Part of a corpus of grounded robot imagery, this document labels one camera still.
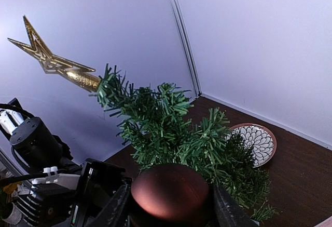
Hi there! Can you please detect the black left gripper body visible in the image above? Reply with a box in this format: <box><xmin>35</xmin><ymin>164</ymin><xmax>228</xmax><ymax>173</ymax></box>
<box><xmin>68</xmin><ymin>158</ymin><xmax>131</xmax><ymax>226</ymax></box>

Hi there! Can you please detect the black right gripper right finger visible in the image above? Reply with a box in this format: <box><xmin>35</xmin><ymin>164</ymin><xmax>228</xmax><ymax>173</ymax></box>
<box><xmin>211</xmin><ymin>184</ymin><xmax>257</xmax><ymax>227</ymax></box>

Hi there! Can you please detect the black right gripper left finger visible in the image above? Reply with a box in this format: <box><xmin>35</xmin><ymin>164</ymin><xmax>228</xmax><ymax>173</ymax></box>
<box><xmin>89</xmin><ymin>179</ymin><xmax>132</xmax><ymax>227</ymax></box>

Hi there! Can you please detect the red christmas ball ornament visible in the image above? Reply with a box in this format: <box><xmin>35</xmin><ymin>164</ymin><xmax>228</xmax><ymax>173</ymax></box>
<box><xmin>131</xmin><ymin>164</ymin><xmax>210</xmax><ymax>222</ymax></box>

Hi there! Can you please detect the small green christmas tree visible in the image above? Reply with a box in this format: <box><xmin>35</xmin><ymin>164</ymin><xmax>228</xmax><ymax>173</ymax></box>
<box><xmin>95</xmin><ymin>66</ymin><xmax>276</xmax><ymax>222</ymax></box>

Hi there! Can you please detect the gold star ornament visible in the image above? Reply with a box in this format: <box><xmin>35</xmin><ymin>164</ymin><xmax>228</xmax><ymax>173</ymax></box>
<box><xmin>7</xmin><ymin>16</ymin><xmax>101</xmax><ymax>92</ymax></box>

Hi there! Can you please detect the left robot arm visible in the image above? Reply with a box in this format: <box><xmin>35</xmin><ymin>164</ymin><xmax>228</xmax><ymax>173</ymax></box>
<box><xmin>1</xmin><ymin>99</ymin><xmax>132</xmax><ymax>226</ymax></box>

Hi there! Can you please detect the floral patterned ceramic plate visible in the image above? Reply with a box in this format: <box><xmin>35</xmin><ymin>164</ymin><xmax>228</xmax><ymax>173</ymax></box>
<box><xmin>230</xmin><ymin>123</ymin><xmax>277</xmax><ymax>168</ymax></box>

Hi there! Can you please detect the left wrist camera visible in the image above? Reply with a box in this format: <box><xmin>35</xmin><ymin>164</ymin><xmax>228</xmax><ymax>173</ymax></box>
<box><xmin>1</xmin><ymin>166</ymin><xmax>80</xmax><ymax>226</ymax></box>

